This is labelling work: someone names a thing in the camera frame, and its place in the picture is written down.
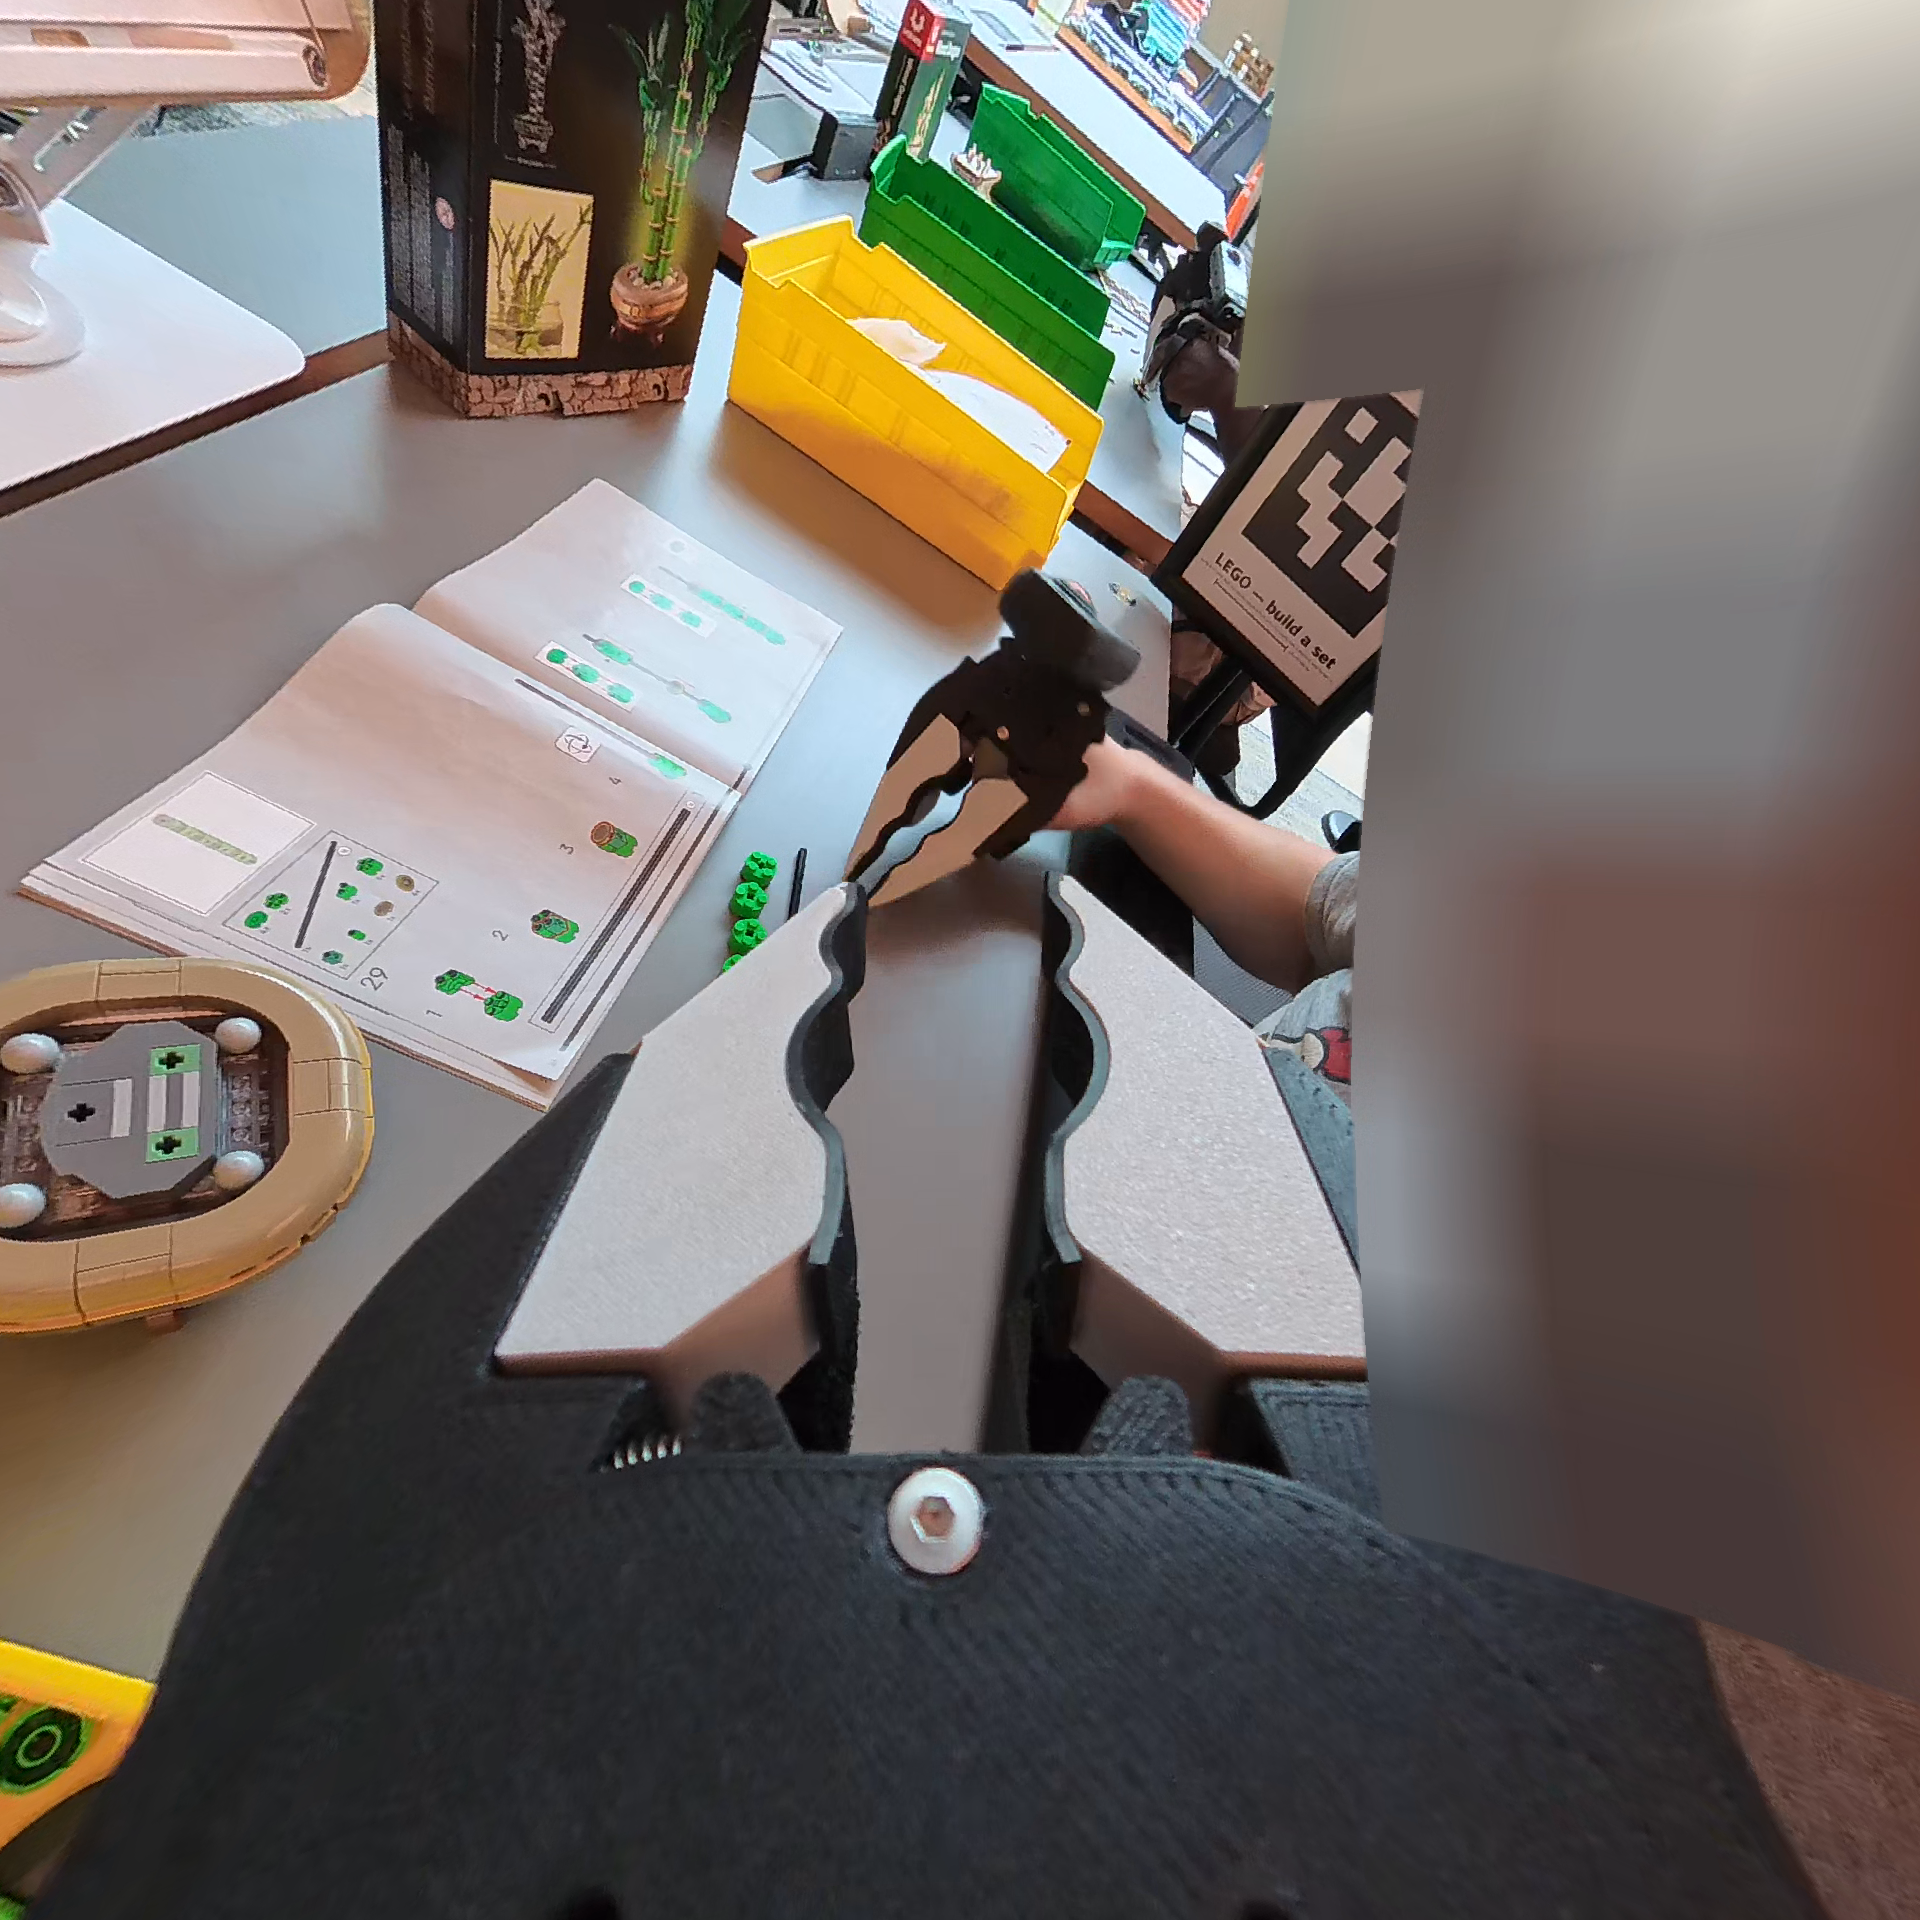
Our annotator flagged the person's right forearm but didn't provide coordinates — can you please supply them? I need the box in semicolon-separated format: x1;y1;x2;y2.
1140;767;1356;994

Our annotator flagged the tan brick pot base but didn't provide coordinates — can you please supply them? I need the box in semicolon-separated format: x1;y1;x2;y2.
0;958;374;1336

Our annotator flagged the white wooden document stand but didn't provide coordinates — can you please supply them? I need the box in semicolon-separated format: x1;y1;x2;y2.
0;0;372;496

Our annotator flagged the open instruction booklet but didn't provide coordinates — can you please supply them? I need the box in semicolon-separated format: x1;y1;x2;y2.
19;479;846;1112

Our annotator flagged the green storage bin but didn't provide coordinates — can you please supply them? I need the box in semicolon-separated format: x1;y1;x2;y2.
966;82;1149;271
862;135;1121;408

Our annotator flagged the black bamboo picture box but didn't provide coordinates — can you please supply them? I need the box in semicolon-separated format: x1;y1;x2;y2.
372;0;775;422

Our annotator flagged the background long table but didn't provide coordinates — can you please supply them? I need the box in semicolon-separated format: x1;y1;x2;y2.
749;0;1268;302

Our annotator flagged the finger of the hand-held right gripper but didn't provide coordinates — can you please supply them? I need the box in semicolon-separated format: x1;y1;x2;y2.
844;704;964;890
871;767;1004;911

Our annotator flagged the yellow storage bin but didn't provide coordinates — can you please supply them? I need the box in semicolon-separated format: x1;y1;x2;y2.
0;1638;156;1854
726;218;1107;595

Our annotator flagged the person's right hand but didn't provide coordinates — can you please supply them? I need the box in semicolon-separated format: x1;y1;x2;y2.
1050;738;1191;837

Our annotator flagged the background storage rack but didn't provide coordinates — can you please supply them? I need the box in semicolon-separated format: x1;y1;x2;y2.
1050;0;1278;91

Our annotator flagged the dark grey device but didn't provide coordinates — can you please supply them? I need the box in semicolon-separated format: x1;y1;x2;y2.
1135;223;1251;426

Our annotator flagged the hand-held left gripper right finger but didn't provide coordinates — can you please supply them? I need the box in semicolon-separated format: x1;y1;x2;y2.
1041;872;1369;1419

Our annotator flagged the red dark product box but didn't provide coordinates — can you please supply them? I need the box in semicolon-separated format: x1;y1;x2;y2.
885;0;975;160

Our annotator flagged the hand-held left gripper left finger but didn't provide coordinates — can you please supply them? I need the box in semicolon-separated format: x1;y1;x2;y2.
491;883;874;1443

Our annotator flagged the white plastic bag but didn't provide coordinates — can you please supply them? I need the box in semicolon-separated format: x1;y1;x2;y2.
849;311;1077;471

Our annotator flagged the person's grey printed shirt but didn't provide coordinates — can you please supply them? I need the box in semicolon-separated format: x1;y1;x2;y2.
1253;848;1365;1085

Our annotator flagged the black white marker sign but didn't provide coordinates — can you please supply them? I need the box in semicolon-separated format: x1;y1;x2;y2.
1153;386;1423;819

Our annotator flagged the green round brick stack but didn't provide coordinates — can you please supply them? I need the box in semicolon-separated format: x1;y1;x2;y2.
724;848;783;973

